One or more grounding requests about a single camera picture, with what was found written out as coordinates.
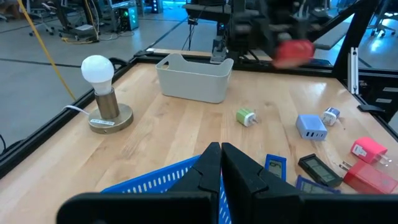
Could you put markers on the blue plastic slotted basket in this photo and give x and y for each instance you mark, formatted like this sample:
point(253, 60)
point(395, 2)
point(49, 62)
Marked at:
point(149, 182)

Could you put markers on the white office chair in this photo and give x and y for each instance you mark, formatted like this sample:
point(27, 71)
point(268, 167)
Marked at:
point(385, 18)

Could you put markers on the black background desk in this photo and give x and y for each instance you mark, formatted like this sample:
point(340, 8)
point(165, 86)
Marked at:
point(205, 9)

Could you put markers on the computer tower green light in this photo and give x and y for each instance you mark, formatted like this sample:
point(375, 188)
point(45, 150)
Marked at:
point(127, 17)

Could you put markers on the white bulb brass lamp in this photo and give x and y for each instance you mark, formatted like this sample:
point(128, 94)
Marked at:
point(107, 105)

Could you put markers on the green white wall charger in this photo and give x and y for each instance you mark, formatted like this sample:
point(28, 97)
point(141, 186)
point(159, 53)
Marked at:
point(244, 116)

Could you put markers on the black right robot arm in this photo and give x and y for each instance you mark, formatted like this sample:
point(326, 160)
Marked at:
point(242, 31)

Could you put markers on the light blue multiport charger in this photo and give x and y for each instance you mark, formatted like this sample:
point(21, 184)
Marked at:
point(308, 126)

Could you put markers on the silver metal bracket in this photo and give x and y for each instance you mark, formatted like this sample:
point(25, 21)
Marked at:
point(354, 70)

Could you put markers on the small red wall charger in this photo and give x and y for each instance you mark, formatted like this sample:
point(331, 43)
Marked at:
point(293, 53)

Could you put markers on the black aluminium table frame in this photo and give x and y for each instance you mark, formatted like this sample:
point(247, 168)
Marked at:
point(62, 112)

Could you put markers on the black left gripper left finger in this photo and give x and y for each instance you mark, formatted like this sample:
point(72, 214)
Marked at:
point(186, 199)

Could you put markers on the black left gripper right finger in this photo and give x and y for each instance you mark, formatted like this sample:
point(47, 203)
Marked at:
point(255, 199)

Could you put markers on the blue framed digital display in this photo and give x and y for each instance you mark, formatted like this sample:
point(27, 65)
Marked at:
point(275, 166)
point(311, 186)

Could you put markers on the black office chair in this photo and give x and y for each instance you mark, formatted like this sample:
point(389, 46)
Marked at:
point(40, 15)

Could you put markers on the large red charger block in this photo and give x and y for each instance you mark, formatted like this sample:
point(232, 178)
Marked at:
point(368, 179)

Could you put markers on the black frame clamp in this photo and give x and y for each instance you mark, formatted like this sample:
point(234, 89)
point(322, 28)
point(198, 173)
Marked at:
point(370, 108)

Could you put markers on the pink wall charger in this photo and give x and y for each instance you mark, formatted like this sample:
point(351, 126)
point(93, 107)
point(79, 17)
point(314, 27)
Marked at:
point(367, 149)

